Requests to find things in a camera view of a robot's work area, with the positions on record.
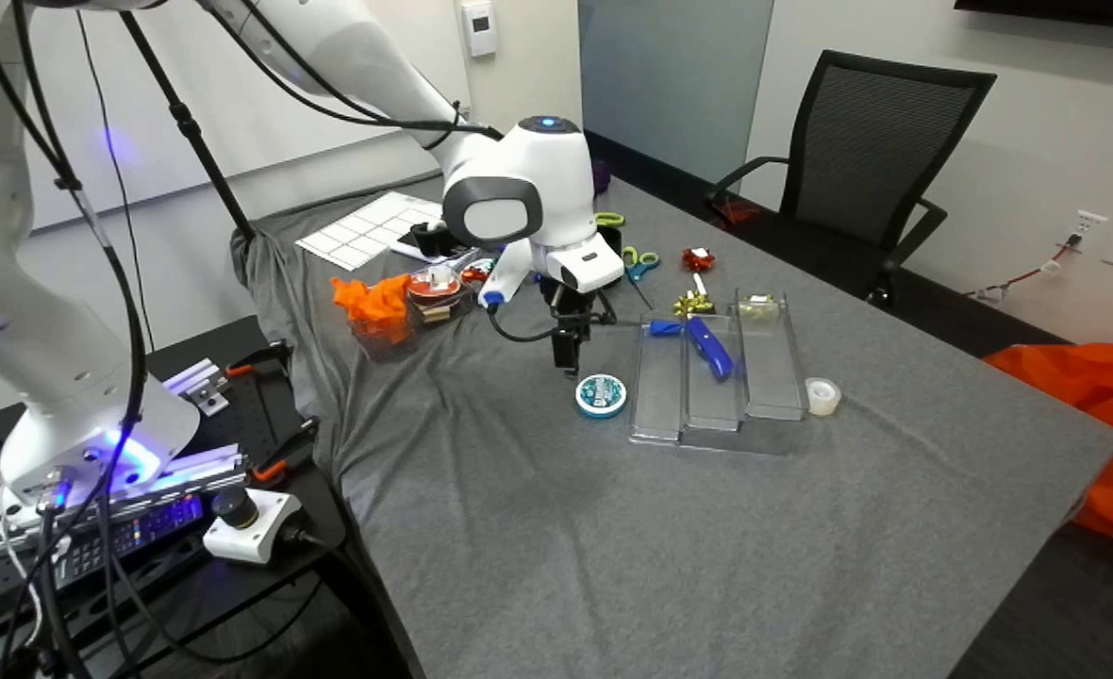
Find blue marker on stand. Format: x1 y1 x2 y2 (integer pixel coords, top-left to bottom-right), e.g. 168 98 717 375
646 318 737 382

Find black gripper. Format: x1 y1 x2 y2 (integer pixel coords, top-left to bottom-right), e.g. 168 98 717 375
543 283 593 370

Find black tripod pole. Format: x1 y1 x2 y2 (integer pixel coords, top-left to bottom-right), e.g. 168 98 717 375
122 11 256 240

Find red gift bow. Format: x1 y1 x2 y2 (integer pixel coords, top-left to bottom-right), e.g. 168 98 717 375
683 244 717 271

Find white label sheet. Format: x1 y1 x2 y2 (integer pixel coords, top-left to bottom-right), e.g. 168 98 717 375
298 193 436 271

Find gold gift bow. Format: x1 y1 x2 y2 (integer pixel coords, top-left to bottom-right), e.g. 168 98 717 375
673 277 717 318

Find grey tablecloth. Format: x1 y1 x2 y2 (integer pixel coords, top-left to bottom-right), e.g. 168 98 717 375
245 185 1113 679

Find clear acrylic tiered stand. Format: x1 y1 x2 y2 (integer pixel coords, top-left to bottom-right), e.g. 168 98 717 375
629 296 808 458

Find green handled scissors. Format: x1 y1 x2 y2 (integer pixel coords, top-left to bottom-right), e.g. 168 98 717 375
621 244 661 309

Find green and white tape roll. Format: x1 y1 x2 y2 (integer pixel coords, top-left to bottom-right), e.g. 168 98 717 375
573 375 629 419

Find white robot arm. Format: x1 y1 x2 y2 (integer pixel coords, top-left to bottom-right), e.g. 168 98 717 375
0 0 621 507

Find black mesh office chair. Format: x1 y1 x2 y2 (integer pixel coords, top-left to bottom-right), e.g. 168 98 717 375
707 50 998 306

